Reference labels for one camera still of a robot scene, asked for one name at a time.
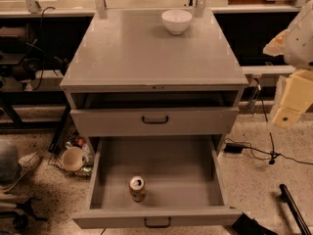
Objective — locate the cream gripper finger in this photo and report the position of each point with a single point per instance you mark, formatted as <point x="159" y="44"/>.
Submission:
<point x="294" y="96"/>

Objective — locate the orange soda can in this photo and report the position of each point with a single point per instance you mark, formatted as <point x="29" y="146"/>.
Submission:
<point x="137" y="188"/>

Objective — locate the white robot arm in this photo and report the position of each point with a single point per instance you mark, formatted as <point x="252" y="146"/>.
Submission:
<point x="296" y="42"/>

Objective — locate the grey top drawer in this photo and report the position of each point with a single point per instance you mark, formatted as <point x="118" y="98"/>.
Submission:
<point x="144" y="113"/>

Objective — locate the open grey middle drawer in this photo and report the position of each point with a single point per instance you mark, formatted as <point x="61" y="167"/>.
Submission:
<point x="183" y="184"/>

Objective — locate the grey drawer cabinet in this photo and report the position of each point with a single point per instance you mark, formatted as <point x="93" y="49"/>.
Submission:
<point x="131" y="51"/>

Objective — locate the black power adapter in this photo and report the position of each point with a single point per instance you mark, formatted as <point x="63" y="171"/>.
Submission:
<point x="233" y="148"/>

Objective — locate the black bar lower right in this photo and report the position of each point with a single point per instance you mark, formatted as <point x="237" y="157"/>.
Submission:
<point x="287" y="198"/>

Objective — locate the white ceramic bowl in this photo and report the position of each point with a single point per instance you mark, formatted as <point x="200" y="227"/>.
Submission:
<point x="176" y="21"/>

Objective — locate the black object bottom right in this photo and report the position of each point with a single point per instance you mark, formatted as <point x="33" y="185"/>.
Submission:
<point x="244" y="225"/>

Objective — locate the white cup in basket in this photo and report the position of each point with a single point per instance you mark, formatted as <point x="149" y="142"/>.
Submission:
<point x="72" y="159"/>

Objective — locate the black equipment left shelf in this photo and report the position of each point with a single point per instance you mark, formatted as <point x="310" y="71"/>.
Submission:
<point x="21" y="57"/>

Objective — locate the white sneaker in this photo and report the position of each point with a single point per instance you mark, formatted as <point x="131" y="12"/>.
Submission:
<point x="27" y="164"/>

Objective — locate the blue jeans leg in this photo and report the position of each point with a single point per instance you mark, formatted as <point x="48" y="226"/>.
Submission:
<point x="10" y="170"/>

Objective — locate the black office chair base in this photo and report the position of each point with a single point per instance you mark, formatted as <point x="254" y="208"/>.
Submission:
<point x="19" y="213"/>

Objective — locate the wire basket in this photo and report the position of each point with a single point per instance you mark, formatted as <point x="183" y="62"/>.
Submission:
<point x="75" y="140"/>

